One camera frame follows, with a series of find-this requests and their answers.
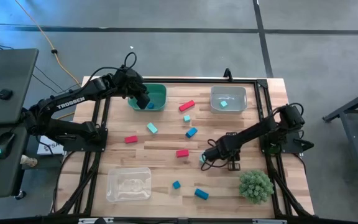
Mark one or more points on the long teal block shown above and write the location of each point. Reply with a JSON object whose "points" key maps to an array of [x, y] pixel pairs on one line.
{"points": [[202, 159]]}

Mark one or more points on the black aluminium table frame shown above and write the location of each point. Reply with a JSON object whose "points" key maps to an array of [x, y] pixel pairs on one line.
{"points": [[197, 81]]}

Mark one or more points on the small black puck device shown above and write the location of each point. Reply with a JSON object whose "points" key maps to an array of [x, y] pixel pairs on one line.
{"points": [[4, 94]]}

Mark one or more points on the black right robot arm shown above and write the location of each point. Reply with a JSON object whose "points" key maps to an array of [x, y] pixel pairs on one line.
{"points": [[259, 127]]}

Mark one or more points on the long red block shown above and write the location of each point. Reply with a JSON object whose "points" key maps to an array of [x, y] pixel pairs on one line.
{"points": [[186, 105]]}

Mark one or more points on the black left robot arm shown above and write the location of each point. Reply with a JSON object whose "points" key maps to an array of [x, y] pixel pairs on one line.
{"points": [[70, 102]]}

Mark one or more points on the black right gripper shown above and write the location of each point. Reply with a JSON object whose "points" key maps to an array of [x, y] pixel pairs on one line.
{"points": [[219, 151]]}

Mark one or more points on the white printed box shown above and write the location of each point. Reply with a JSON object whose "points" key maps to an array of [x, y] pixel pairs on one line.
{"points": [[45, 148]]}

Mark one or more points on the silver metal bracket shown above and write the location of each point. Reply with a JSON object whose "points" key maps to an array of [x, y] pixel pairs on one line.
{"points": [[269, 221], [95, 221]]}

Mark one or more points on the clear plastic bin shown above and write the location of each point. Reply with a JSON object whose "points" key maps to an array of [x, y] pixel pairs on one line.
{"points": [[129, 185]]}

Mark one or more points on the small blue cube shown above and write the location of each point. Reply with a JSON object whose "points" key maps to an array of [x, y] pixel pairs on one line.
{"points": [[150, 106]]}

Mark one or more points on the black metal cart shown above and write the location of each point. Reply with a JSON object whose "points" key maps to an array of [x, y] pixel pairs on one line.
{"points": [[346, 109]]}

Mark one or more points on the blue block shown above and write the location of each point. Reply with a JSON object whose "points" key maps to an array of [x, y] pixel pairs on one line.
{"points": [[201, 193], [191, 132]]}

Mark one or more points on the small teal cube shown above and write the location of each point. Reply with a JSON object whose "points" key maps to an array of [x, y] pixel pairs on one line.
{"points": [[223, 104], [187, 118]]}

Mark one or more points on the small beige object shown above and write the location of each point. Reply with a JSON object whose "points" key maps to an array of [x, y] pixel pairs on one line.
{"points": [[28, 160]]}

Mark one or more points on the green plastic bin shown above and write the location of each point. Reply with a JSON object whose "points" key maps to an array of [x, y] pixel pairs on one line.
{"points": [[157, 93]]}

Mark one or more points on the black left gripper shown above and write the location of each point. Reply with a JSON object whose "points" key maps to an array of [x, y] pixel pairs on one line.
{"points": [[129, 82]]}

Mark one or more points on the grey plastic bin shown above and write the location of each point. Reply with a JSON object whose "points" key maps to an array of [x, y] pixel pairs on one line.
{"points": [[233, 93]]}

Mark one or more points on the black caster wheel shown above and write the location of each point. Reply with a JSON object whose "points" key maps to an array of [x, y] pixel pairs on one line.
{"points": [[20, 195]]}

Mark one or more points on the grey desk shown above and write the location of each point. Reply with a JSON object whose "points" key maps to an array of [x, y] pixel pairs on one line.
{"points": [[8, 77]]}

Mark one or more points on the black frame clamp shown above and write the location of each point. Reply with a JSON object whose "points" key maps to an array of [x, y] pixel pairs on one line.
{"points": [[227, 74]]}

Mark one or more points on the small artificial green plant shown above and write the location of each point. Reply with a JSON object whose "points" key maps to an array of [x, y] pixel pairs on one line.
{"points": [[256, 186]]}

